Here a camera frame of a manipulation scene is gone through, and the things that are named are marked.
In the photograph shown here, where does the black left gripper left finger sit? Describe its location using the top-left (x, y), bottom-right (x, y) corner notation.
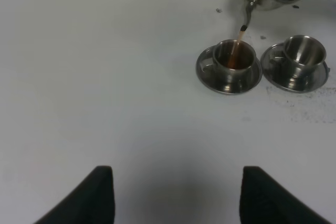
top-left (36, 166), bottom-right (114, 223)

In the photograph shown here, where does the right stainless steel teacup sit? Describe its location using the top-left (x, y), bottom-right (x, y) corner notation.
top-left (269, 35), bottom-right (327, 78)

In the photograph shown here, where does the stainless steel teacup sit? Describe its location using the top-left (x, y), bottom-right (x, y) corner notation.
top-left (269, 35), bottom-right (327, 78)
top-left (211, 39), bottom-right (257, 77)

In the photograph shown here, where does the stainless steel saucer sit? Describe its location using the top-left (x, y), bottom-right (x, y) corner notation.
top-left (260, 43), bottom-right (330, 93)
top-left (196, 46), bottom-right (263, 95)

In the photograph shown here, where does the right stainless steel saucer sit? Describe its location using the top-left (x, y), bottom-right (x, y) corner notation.
top-left (260, 43), bottom-right (330, 93)

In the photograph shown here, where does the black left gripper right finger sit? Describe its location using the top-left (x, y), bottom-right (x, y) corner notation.
top-left (239, 166), bottom-right (329, 224)

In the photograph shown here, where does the left stainless steel saucer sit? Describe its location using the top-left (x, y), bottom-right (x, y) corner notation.
top-left (196, 46), bottom-right (263, 95)

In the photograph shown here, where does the left stainless steel teacup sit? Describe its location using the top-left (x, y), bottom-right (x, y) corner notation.
top-left (211, 39), bottom-right (257, 77)

